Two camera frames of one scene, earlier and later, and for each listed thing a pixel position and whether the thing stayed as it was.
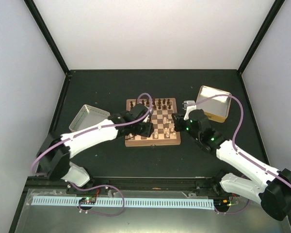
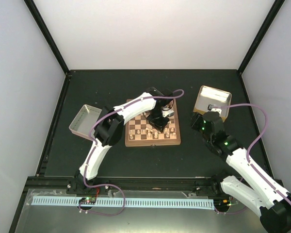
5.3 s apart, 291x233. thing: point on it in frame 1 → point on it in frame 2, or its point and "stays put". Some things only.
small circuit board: x=88 y=200 stays put
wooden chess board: x=164 y=132 stays put
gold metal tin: x=215 y=103 stays put
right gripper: x=177 y=123 → x=196 y=123
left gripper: x=148 y=131 → x=159 y=125
